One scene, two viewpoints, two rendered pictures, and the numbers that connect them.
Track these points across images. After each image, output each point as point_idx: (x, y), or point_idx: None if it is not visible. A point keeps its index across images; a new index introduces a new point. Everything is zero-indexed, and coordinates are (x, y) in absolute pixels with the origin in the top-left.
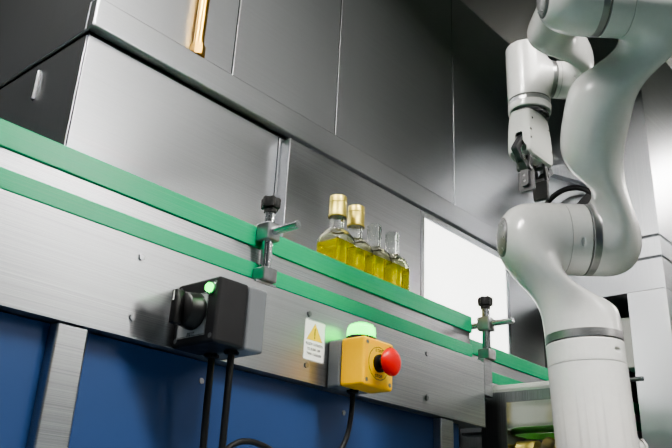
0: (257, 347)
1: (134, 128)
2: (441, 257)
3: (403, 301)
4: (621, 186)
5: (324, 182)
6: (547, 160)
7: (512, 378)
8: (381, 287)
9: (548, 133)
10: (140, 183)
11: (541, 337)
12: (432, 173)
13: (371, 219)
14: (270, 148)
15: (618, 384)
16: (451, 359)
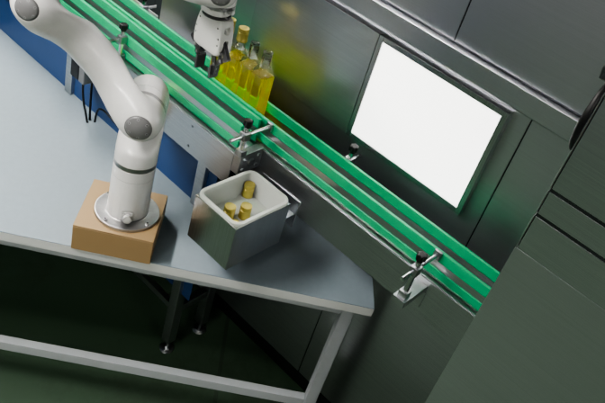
0: (81, 82)
1: None
2: (394, 81)
3: (192, 94)
4: (98, 92)
5: None
6: (210, 50)
7: (338, 192)
8: (179, 82)
9: (215, 31)
10: (87, 8)
11: None
12: (430, 0)
13: (320, 31)
14: None
15: (111, 182)
16: (208, 138)
